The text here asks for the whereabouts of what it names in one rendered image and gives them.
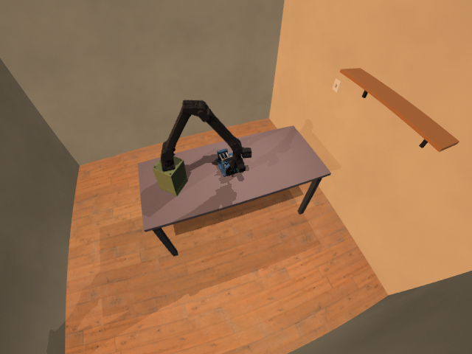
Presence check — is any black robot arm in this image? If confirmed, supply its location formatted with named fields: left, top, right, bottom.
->
left=161, top=100, right=251, bottom=173

